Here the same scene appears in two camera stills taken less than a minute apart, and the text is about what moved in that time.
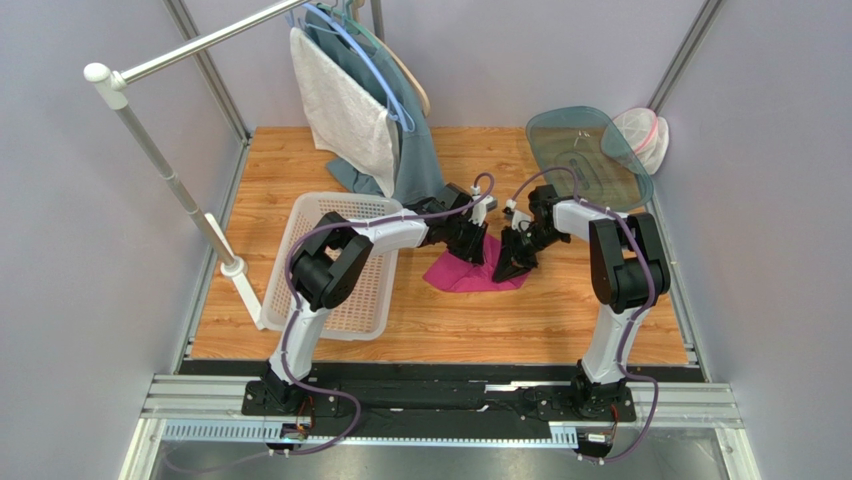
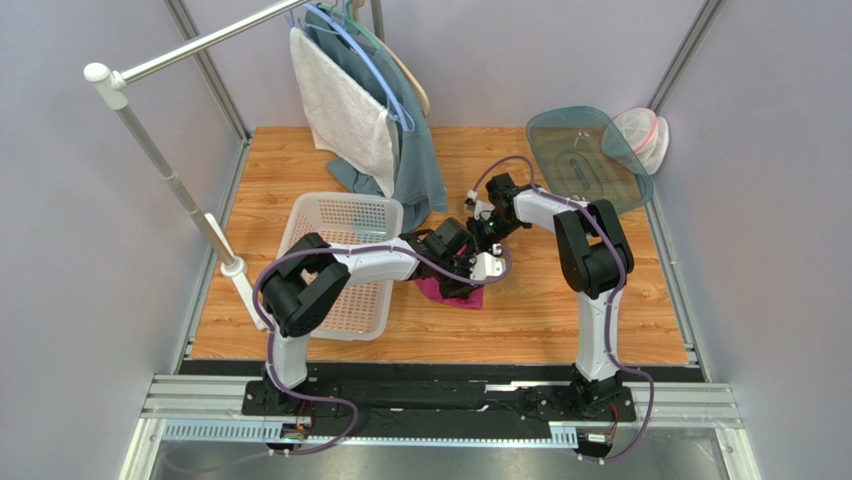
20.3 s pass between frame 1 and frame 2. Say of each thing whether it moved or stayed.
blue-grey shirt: stayed
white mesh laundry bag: stayed
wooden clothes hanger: stayed
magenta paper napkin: moved
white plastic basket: stayed
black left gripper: moved
